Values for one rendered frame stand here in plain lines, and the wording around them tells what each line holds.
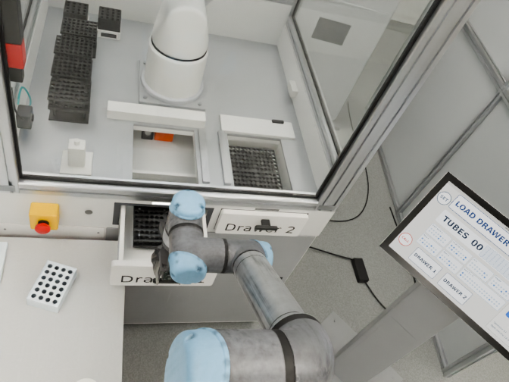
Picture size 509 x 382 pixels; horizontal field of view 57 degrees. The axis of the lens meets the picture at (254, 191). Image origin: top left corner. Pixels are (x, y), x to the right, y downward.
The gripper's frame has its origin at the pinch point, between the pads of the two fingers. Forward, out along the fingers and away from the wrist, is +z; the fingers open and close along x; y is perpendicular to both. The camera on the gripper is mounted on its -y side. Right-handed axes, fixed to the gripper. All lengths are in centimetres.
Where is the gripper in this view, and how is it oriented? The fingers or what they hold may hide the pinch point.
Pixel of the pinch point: (166, 273)
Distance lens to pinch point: 131.9
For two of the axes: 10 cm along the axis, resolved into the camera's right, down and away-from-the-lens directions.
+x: 9.5, 0.7, 3.0
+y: 1.4, 7.8, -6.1
